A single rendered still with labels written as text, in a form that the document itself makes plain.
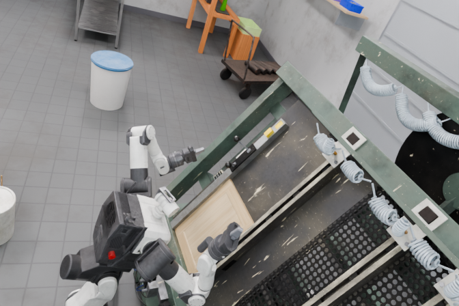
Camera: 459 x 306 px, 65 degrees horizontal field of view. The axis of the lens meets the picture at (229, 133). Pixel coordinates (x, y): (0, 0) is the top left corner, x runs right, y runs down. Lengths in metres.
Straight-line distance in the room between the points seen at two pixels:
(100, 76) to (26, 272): 2.37
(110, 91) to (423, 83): 3.55
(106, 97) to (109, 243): 3.21
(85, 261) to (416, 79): 1.89
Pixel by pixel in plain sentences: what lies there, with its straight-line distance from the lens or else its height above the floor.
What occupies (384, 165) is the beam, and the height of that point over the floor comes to 1.94.
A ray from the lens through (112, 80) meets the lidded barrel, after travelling 4.58.
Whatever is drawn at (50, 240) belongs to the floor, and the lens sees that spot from 3.33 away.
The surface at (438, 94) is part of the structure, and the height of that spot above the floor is 2.16.
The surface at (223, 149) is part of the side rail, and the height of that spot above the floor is 1.33.
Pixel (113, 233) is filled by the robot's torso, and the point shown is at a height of 1.36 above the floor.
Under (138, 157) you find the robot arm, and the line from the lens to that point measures 1.87.
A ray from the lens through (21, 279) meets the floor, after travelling 3.15.
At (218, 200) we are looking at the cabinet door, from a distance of 2.13.
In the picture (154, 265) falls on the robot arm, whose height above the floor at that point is 1.33.
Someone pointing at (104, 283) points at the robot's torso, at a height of 0.98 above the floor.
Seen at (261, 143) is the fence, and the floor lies 1.57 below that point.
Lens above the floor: 2.63
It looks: 32 degrees down
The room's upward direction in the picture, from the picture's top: 21 degrees clockwise
